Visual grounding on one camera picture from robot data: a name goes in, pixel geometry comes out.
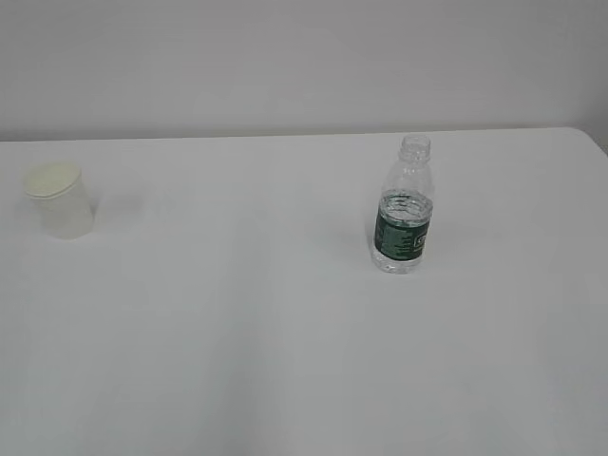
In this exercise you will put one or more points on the clear water bottle green label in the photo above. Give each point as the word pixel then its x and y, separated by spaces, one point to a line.
pixel 404 209

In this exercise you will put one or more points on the white paper cup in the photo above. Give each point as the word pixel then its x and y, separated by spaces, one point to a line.
pixel 59 195

